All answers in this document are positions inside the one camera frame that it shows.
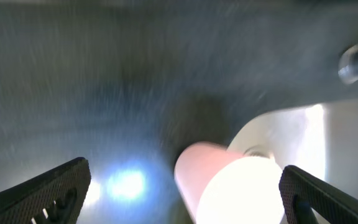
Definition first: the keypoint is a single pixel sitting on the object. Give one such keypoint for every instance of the steel sink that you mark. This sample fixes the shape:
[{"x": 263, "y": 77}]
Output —
[{"x": 291, "y": 130}]

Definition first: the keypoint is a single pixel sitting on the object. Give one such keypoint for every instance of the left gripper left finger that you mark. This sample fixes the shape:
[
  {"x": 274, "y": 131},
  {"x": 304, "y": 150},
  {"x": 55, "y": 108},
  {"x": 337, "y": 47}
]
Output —
[{"x": 42, "y": 193}]

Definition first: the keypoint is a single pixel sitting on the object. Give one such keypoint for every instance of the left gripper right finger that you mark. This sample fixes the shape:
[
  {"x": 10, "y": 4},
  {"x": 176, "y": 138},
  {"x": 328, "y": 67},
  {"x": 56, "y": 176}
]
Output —
[{"x": 322, "y": 199}]

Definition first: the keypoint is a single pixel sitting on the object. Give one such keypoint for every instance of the pink cup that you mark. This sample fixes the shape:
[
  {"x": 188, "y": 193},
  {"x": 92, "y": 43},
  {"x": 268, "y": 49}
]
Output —
[{"x": 204, "y": 168}]

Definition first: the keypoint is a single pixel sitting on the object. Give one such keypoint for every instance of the steel tap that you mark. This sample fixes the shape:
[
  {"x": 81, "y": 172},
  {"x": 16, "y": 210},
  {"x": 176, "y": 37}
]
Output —
[{"x": 350, "y": 67}]

